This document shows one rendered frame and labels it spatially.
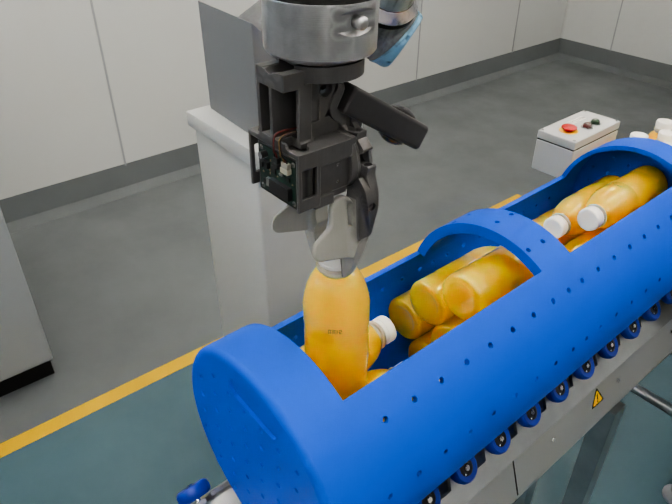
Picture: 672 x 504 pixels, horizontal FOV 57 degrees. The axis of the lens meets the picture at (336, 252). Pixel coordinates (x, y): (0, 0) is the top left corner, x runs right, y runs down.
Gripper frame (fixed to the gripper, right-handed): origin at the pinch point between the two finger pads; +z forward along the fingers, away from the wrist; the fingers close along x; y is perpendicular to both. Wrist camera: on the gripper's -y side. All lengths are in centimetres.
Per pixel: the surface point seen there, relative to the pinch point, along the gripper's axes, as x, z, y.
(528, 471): 13, 46, -29
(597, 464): 10, 86, -74
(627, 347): 11, 40, -59
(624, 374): 12, 44, -58
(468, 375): 10.9, 15.4, -10.6
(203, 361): -9.5, 15.2, 11.3
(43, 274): -222, 136, -15
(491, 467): 11.1, 40.3, -20.9
